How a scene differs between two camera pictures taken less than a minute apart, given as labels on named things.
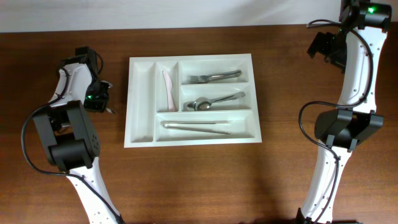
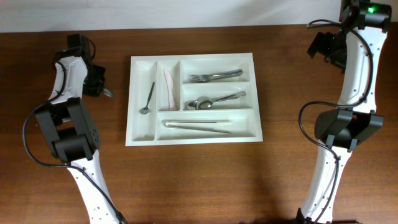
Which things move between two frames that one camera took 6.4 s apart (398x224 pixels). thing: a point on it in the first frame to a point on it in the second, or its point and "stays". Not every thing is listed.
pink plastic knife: [168, 84] stays
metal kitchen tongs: [166, 124] stays
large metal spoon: [189, 106] stays
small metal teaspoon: [112, 111] to [146, 110]
